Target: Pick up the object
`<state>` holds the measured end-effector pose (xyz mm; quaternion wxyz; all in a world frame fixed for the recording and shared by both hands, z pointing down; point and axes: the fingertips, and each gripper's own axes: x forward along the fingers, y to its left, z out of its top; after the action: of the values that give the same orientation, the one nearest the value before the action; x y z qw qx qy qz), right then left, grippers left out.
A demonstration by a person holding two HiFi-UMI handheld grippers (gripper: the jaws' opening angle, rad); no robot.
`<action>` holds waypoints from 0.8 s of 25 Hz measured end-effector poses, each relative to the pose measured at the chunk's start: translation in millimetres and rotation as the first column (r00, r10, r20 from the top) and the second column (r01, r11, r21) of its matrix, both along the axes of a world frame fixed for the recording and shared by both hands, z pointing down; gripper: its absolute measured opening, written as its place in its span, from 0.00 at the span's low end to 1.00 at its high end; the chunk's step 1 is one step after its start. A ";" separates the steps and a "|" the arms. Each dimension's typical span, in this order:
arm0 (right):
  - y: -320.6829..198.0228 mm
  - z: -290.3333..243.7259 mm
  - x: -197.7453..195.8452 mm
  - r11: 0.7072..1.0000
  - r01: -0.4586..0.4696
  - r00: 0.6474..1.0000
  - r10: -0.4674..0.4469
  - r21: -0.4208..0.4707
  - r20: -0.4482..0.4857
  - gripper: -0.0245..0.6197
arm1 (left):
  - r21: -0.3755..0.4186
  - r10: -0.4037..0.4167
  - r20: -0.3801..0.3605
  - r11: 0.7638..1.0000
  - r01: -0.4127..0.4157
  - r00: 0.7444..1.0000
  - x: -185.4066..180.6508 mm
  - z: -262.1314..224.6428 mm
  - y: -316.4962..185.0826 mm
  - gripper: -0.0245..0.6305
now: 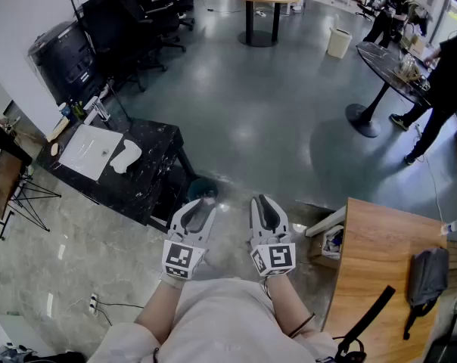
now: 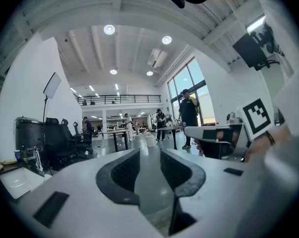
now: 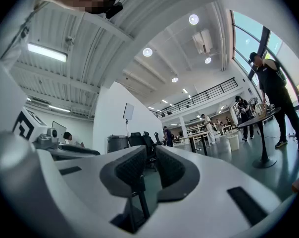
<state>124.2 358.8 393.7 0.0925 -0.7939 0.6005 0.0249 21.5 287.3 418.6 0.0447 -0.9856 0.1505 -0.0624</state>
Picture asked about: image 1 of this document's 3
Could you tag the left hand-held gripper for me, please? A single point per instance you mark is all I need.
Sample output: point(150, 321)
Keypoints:
point(183, 257)

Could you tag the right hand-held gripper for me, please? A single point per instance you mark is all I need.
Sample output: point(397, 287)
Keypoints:
point(275, 257)

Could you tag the person's left forearm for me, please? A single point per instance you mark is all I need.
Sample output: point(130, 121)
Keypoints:
point(160, 312)

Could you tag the person's right forearm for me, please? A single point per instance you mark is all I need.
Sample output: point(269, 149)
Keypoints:
point(287, 301)

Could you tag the beige oval piece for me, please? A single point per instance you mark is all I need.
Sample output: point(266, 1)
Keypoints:
point(54, 149)

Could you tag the black waste bin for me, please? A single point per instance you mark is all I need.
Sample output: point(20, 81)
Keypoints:
point(203, 189)

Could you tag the cardboard box with trash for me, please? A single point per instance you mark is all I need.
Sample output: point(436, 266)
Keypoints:
point(328, 240)

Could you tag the black marble vanity counter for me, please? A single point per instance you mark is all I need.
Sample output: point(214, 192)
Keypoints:
point(149, 157)

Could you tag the person's white shirt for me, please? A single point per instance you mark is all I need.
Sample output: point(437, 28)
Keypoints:
point(221, 323)

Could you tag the wooden desk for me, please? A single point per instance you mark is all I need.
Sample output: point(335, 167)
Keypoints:
point(376, 248)

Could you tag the black wrist band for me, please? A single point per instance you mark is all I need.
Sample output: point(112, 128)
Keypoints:
point(302, 325)

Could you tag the white rectangular sink basin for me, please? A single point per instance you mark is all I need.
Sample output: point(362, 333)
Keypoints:
point(86, 147)

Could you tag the white power strip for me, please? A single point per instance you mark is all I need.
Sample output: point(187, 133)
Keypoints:
point(93, 304)

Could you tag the chrome faucet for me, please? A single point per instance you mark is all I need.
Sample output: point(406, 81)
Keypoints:
point(98, 112)

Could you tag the dark green bottle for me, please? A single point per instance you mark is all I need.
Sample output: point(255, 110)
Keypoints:
point(79, 110)

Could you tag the grey bag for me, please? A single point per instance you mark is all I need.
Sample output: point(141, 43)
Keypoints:
point(427, 274)

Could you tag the blue and white cup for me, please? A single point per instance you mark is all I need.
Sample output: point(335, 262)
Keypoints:
point(64, 110)

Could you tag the clear water bottle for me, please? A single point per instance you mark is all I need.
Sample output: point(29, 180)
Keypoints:
point(452, 227)

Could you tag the white trash bin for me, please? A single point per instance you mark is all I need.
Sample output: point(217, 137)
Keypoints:
point(339, 43)

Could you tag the black round marble table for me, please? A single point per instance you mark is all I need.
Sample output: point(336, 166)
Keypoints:
point(380, 61)

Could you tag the wooden folding table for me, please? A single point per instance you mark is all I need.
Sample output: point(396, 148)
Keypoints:
point(3, 182)

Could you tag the large black machine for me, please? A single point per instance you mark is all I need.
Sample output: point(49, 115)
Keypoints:
point(64, 61)

